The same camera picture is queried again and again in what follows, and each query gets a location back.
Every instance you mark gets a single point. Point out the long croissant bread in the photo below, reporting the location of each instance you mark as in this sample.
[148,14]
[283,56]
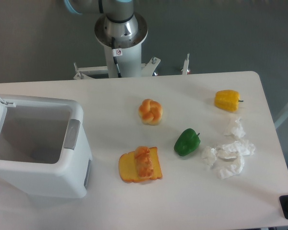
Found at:
[143,162]

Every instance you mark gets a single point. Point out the knotted bread roll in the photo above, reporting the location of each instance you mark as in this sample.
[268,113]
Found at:
[150,112]

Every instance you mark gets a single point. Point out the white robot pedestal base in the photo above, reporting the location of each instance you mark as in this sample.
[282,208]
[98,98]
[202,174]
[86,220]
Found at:
[122,43]

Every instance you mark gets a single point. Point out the yellow bell pepper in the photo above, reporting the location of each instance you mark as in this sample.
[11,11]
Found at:
[227,100]

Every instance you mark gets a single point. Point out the toast bread slice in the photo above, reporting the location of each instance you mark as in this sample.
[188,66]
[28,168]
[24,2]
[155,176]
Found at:
[127,168]

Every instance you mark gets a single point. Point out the crumpled white tissue large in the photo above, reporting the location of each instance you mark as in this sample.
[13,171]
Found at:
[232,157]

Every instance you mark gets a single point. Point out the crumpled white tissue upper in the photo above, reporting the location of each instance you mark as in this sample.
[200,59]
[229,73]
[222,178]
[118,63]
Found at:
[235,128]

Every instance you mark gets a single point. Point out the white plastic trash can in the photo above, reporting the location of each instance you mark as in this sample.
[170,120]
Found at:
[43,146]

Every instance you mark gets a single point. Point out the crumpled white tissue small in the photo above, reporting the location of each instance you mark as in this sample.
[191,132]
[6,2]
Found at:
[209,155]

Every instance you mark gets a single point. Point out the green bell pepper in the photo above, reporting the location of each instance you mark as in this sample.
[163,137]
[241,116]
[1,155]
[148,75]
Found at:
[187,142]

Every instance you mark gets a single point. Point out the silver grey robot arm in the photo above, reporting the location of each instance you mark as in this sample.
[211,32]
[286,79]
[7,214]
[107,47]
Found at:
[117,11]

